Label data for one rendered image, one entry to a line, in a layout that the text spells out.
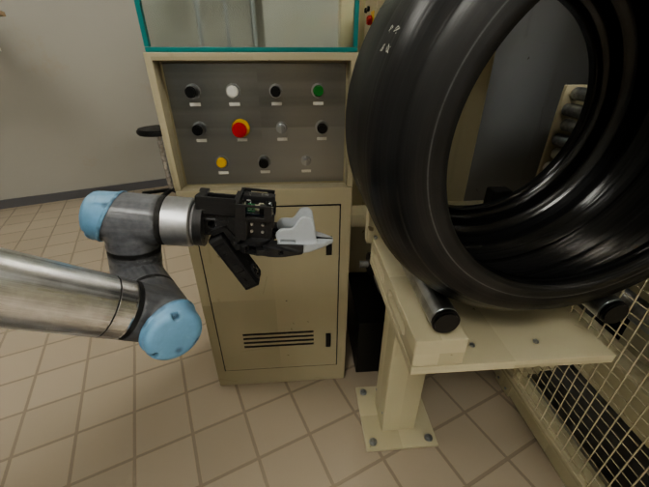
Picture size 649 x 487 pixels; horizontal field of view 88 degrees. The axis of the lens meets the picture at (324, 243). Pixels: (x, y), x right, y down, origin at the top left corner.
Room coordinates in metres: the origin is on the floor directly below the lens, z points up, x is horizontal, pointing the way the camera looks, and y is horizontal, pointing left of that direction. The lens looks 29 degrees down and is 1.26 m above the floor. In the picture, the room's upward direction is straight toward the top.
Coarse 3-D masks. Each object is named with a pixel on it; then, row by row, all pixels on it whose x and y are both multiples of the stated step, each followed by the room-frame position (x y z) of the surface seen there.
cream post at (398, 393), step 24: (480, 96) 0.77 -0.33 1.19; (480, 120) 0.77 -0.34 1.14; (456, 144) 0.77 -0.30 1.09; (456, 168) 0.77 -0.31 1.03; (456, 192) 0.77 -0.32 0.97; (384, 336) 0.86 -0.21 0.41; (384, 360) 0.83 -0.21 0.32; (384, 384) 0.79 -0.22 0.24; (408, 384) 0.77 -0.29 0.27; (384, 408) 0.77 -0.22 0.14; (408, 408) 0.77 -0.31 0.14
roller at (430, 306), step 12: (408, 276) 0.52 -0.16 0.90; (420, 288) 0.46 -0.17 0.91; (420, 300) 0.45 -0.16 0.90; (432, 300) 0.43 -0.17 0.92; (444, 300) 0.42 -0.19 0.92; (432, 312) 0.40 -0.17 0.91; (444, 312) 0.39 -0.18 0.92; (456, 312) 0.40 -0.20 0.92; (432, 324) 0.39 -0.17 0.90; (444, 324) 0.39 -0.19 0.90; (456, 324) 0.39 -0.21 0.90
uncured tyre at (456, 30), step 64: (448, 0) 0.39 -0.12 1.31; (512, 0) 0.38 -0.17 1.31; (576, 0) 0.66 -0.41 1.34; (640, 0) 0.64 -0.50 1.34; (384, 64) 0.42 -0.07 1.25; (448, 64) 0.38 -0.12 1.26; (640, 64) 0.65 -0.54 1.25; (384, 128) 0.40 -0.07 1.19; (448, 128) 0.37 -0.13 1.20; (576, 128) 0.69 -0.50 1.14; (640, 128) 0.63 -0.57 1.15; (384, 192) 0.40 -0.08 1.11; (512, 192) 0.69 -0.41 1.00; (576, 192) 0.64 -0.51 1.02; (640, 192) 0.55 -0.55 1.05; (448, 256) 0.38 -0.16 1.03; (512, 256) 0.57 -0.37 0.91; (576, 256) 0.52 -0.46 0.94; (640, 256) 0.40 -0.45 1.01
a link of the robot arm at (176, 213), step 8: (168, 200) 0.45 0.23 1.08; (176, 200) 0.46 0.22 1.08; (184, 200) 0.46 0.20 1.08; (192, 200) 0.46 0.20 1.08; (160, 208) 0.44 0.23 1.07; (168, 208) 0.44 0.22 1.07; (176, 208) 0.44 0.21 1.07; (184, 208) 0.44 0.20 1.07; (192, 208) 0.45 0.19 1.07; (160, 216) 0.43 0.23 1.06; (168, 216) 0.43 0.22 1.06; (176, 216) 0.43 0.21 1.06; (184, 216) 0.43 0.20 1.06; (160, 224) 0.43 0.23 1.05; (168, 224) 0.43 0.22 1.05; (176, 224) 0.43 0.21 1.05; (184, 224) 0.43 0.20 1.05; (160, 232) 0.42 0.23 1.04; (168, 232) 0.42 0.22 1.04; (176, 232) 0.43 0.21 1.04; (184, 232) 0.43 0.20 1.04; (168, 240) 0.43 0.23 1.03; (176, 240) 0.43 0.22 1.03; (184, 240) 0.43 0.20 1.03
